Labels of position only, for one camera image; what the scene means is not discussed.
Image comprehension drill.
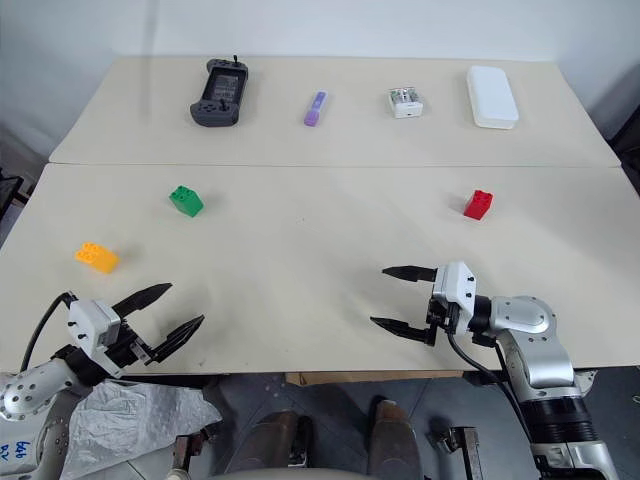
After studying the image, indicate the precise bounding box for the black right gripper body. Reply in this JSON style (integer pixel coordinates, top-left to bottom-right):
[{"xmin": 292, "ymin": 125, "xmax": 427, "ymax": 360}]
[{"xmin": 425, "ymin": 296, "xmax": 464, "ymax": 347}]

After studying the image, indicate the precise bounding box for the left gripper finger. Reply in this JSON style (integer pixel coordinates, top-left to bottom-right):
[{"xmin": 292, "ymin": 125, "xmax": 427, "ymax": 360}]
[
  {"xmin": 110, "ymin": 282, "xmax": 175, "ymax": 318},
  {"xmin": 148, "ymin": 313, "xmax": 207, "ymax": 365}
]

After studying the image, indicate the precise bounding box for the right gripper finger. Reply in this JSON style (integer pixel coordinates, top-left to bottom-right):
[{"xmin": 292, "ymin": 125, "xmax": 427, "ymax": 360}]
[
  {"xmin": 369, "ymin": 315, "xmax": 434, "ymax": 347},
  {"xmin": 381, "ymin": 265, "xmax": 440, "ymax": 285}
]

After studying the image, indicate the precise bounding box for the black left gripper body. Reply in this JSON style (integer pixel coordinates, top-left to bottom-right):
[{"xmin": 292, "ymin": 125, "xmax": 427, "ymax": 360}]
[{"xmin": 104, "ymin": 319, "xmax": 153, "ymax": 374}]

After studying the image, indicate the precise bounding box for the orange toy brick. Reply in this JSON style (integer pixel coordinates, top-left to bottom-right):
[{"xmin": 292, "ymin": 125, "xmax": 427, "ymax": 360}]
[{"xmin": 74, "ymin": 241, "xmax": 121, "ymax": 275}]

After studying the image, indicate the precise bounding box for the crinkled silver plastic sheet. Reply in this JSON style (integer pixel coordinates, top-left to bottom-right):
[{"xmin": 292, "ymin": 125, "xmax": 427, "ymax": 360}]
[{"xmin": 63, "ymin": 377, "xmax": 224, "ymax": 472}]

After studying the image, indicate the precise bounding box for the red toy brick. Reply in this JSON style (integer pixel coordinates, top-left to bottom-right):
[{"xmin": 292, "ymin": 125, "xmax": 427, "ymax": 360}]
[{"xmin": 462, "ymin": 188, "xmax": 495, "ymax": 221}]

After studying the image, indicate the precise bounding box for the green toy brick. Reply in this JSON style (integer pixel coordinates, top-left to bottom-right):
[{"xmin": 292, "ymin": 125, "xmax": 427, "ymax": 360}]
[{"xmin": 168, "ymin": 184, "xmax": 206, "ymax": 219}]

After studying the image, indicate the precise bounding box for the dark brown rounded shape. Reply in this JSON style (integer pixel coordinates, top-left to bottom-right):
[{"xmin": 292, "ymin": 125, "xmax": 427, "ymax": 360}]
[
  {"xmin": 247, "ymin": 408, "xmax": 314, "ymax": 476},
  {"xmin": 368, "ymin": 398, "xmax": 422, "ymax": 476}
]

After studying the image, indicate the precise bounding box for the white label blue writing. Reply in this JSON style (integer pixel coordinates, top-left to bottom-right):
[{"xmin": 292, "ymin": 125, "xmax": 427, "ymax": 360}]
[{"xmin": 0, "ymin": 418, "xmax": 45, "ymax": 472}]

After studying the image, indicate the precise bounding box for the small white battery box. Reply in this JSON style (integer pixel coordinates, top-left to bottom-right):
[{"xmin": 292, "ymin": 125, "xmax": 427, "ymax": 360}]
[{"xmin": 385, "ymin": 85, "xmax": 426, "ymax": 120}]

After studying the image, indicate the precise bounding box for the black object beside table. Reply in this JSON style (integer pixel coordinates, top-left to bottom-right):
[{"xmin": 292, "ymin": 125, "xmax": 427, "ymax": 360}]
[{"xmin": 0, "ymin": 163, "xmax": 27, "ymax": 227}]

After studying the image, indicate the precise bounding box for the small purple stick device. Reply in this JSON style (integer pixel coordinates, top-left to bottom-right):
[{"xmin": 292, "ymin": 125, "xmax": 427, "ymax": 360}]
[{"xmin": 302, "ymin": 90, "xmax": 332, "ymax": 127}]

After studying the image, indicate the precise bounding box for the white rectangular case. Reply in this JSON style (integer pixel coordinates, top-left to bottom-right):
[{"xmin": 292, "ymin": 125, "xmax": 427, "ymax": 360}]
[{"xmin": 465, "ymin": 64, "xmax": 521, "ymax": 131}]

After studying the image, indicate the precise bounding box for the grey handheld game controller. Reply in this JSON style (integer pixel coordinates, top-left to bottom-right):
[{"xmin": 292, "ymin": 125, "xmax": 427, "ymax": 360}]
[{"xmin": 188, "ymin": 55, "xmax": 250, "ymax": 129}]

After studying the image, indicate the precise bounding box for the dark chair beside table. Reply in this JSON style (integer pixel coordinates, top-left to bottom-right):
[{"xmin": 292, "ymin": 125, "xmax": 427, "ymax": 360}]
[{"xmin": 610, "ymin": 58, "xmax": 640, "ymax": 202}]

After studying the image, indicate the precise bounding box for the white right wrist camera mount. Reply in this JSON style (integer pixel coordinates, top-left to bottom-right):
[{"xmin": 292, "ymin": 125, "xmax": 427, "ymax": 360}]
[{"xmin": 430, "ymin": 260, "xmax": 478, "ymax": 334}]

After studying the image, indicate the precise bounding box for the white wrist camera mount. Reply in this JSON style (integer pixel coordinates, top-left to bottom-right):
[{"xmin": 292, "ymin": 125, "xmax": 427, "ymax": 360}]
[
  {"xmin": 66, "ymin": 298, "xmax": 124, "ymax": 379},
  {"xmin": 430, "ymin": 260, "xmax": 478, "ymax": 334}
]

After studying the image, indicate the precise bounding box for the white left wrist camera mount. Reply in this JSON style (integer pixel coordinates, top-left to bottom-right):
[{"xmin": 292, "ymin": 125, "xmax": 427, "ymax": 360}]
[{"xmin": 66, "ymin": 298, "xmax": 124, "ymax": 379}]

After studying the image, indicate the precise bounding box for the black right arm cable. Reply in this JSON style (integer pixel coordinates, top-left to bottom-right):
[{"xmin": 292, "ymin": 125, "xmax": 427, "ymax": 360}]
[{"xmin": 446, "ymin": 331, "xmax": 537, "ymax": 444}]

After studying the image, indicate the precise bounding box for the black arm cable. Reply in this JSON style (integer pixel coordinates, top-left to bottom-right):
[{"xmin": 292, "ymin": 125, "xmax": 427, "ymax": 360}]
[
  {"xmin": 18, "ymin": 291, "xmax": 79, "ymax": 374},
  {"xmin": 446, "ymin": 331, "xmax": 537, "ymax": 444}
]

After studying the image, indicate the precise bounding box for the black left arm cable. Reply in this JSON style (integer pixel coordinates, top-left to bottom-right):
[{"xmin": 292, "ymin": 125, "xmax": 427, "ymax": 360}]
[{"xmin": 18, "ymin": 291, "xmax": 79, "ymax": 374}]

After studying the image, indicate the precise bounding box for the dark metal bracket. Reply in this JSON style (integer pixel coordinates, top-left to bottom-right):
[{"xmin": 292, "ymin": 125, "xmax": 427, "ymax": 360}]
[
  {"xmin": 427, "ymin": 421, "xmax": 482, "ymax": 480},
  {"xmin": 171, "ymin": 427, "xmax": 222, "ymax": 474}
]

